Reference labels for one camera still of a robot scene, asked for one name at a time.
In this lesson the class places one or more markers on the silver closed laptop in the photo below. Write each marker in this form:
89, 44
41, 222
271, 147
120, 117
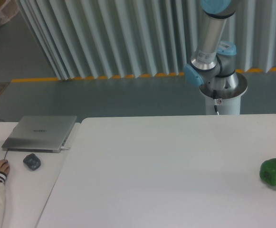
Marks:
40, 133

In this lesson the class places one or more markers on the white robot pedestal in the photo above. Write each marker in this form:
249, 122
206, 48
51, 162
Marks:
224, 106

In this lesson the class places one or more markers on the dark grey small device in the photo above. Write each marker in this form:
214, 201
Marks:
32, 162

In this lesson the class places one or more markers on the green bell pepper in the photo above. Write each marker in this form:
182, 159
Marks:
267, 172

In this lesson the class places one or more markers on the person's hand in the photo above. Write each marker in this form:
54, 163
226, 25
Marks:
4, 167

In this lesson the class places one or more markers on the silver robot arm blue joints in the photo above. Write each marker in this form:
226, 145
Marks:
212, 66

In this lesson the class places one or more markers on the grey folding partition screen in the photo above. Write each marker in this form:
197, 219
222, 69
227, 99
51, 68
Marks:
96, 38

